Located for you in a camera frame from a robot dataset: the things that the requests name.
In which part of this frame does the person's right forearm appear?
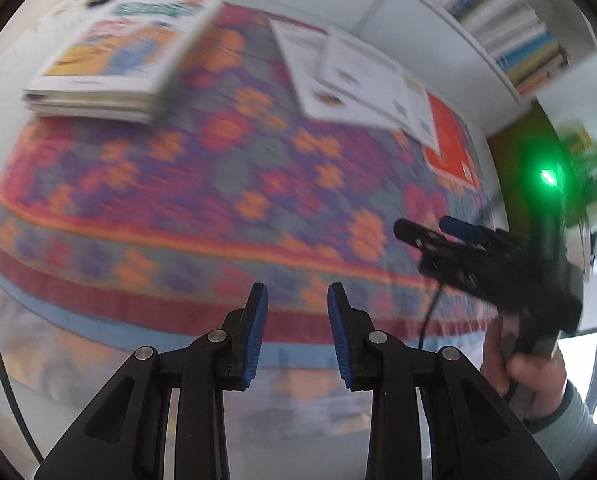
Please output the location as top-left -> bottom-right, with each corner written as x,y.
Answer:
523,380 -> 597,480

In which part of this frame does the cartoon cover book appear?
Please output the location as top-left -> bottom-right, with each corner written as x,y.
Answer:
34,0 -> 224,97

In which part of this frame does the white paperback booklet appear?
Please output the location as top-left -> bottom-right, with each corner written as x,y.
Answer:
398,72 -> 444,153
270,19 -> 404,131
315,30 -> 411,128

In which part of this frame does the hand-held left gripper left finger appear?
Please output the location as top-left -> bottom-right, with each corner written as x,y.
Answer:
33,282 -> 270,480

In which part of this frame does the orange book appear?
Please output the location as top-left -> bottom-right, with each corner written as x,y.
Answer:
421,90 -> 481,191

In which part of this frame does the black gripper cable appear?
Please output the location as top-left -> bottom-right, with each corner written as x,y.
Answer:
0,302 -> 45,463
419,284 -> 445,351

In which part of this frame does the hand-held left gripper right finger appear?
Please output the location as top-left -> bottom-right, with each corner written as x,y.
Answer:
327,282 -> 561,480

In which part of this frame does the stack of white blue books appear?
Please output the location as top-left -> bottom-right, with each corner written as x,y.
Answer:
393,0 -> 571,97

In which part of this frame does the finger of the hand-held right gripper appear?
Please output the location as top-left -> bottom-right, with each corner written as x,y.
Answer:
394,218 -> 479,261
439,216 -> 509,246

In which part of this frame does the brown wooden board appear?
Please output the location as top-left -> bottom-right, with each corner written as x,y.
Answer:
487,102 -> 561,241

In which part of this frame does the pile of paperback books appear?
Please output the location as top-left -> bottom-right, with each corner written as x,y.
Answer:
22,5 -> 222,125

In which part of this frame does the person's right hand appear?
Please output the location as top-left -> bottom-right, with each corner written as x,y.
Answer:
481,312 -> 569,421

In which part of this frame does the floral blanket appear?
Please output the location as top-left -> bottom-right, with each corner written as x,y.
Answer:
0,2 -> 499,356

